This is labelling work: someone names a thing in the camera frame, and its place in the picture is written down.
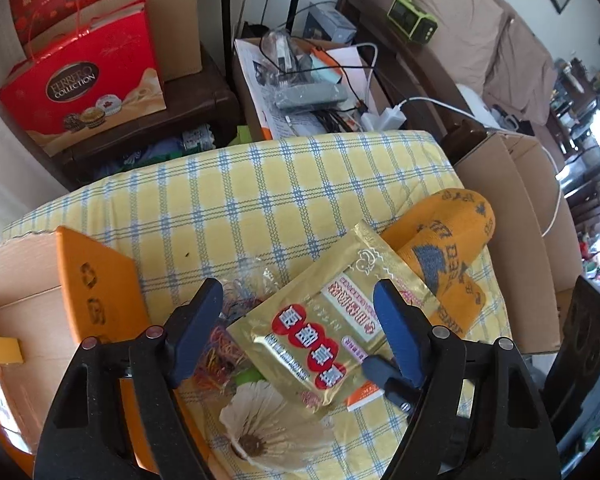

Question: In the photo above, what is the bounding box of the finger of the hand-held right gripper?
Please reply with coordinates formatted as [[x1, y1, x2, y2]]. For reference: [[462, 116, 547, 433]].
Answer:
[[362, 354, 417, 413]]

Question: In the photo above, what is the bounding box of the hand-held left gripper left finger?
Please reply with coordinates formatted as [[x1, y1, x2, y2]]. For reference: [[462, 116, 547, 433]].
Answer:
[[32, 277, 226, 480]]

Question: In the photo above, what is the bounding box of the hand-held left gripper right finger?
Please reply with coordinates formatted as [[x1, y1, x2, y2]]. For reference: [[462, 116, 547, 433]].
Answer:
[[372, 279, 563, 480]]

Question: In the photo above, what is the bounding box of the bag of colourful rubber bands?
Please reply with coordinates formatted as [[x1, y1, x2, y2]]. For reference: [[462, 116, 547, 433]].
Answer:
[[192, 267, 281, 396]]

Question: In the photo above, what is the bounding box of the orange white sunscreen tube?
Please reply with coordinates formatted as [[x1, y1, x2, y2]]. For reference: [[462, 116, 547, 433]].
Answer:
[[345, 382, 386, 413]]

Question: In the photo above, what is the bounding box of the green egg-shaped toy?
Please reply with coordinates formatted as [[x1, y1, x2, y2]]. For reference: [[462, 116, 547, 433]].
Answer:
[[232, 367, 269, 386]]

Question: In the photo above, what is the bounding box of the gold foil packet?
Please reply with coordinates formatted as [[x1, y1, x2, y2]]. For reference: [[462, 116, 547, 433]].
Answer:
[[226, 220, 441, 413]]

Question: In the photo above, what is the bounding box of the orange printed cloth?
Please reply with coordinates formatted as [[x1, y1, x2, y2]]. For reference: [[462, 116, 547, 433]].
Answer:
[[380, 187, 497, 341]]

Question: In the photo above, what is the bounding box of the white feather shuttlecock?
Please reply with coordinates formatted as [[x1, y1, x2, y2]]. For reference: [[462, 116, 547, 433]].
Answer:
[[219, 380, 336, 467]]

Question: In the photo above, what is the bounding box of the orange cardboard box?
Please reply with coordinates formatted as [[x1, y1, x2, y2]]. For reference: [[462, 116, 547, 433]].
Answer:
[[0, 225, 216, 480]]

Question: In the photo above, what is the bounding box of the yellow checked tablecloth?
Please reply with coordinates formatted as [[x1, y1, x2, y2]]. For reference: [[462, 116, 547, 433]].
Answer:
[[2, 130, 511, 480]]

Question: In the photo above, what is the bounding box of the open brown cardboard box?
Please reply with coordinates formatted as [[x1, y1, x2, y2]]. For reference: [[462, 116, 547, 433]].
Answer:
[[452, 130, 586, 356]]

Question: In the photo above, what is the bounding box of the blue plastic bag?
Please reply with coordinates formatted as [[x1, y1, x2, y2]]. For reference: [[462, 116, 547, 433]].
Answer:
[[115, 137, 183, 171]]

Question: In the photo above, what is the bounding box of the green white package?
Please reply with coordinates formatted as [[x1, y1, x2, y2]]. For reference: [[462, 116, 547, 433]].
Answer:
[[180, 124, 216, 153]]

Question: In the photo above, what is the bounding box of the cluttered shelf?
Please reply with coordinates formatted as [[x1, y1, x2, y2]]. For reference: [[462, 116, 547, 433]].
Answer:
[[550, 57, 600, 281]]

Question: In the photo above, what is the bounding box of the white charger plug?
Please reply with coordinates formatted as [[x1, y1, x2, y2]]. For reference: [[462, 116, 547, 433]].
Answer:
[[362, 105, 407, 132]]

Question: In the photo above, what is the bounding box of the dark wooden side table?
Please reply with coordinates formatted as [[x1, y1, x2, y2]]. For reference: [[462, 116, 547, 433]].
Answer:
[[55, 45, 241, 191]]

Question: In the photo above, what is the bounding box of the cardboard box with papers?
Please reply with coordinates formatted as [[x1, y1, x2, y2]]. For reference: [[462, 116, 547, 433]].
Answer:
[[231, 35, 383, 142]]

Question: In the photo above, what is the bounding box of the grey flat device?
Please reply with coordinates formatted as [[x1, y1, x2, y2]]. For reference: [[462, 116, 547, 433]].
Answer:
[[274, 82, 348, 111]]

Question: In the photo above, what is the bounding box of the white curtain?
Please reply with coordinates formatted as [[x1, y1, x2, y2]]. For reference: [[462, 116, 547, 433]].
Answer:
[[0, 80, 61, 246]]

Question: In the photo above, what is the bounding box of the small beige sofa cushion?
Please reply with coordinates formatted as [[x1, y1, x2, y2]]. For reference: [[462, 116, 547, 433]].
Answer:
[[482, 15, 556, 126]]

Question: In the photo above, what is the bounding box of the red chocolate gift bag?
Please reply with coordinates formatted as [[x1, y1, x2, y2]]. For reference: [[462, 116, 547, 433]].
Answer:
[[0, 0, 168, 158]]

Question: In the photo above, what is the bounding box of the green portable radio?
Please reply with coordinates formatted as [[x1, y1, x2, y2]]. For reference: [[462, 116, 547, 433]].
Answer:
[[387, 0, 438, 46]]

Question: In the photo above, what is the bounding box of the grey blue small box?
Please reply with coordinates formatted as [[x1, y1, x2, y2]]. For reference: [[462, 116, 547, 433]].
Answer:
[[302, 7, 357, 43]]

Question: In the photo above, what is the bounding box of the large beige sofa cushion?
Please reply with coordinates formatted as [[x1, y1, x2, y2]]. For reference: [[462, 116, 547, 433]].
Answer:
[[407, 0, 511, 116]]

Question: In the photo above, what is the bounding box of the white cable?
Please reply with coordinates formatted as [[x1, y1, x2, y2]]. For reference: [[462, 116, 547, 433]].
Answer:
[[395, 95, 563, 238]]

